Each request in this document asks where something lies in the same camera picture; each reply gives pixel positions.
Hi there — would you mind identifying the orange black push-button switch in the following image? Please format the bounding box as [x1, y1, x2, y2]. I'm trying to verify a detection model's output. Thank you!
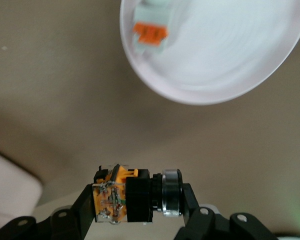
[93, 163, 184, 225]

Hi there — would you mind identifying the pink round plate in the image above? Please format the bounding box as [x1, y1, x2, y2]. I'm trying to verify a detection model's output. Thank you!
[119, 0, 300, 106]

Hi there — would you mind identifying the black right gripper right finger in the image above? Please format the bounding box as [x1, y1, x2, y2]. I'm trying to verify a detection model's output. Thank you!
[176, 183, 278, 240]

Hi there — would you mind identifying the brown table mat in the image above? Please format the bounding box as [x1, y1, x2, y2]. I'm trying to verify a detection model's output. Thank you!
[0, 0, 300, 240]

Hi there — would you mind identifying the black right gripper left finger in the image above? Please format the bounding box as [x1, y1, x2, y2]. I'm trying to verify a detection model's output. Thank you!
[0, 183, 96, 240]

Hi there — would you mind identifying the white switch with orange tab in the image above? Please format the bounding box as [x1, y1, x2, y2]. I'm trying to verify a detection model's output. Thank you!
[131, 0, 175, 55]

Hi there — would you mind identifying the white lidded storage box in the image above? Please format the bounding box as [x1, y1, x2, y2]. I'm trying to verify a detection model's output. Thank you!
[0, 147, 44, 221]

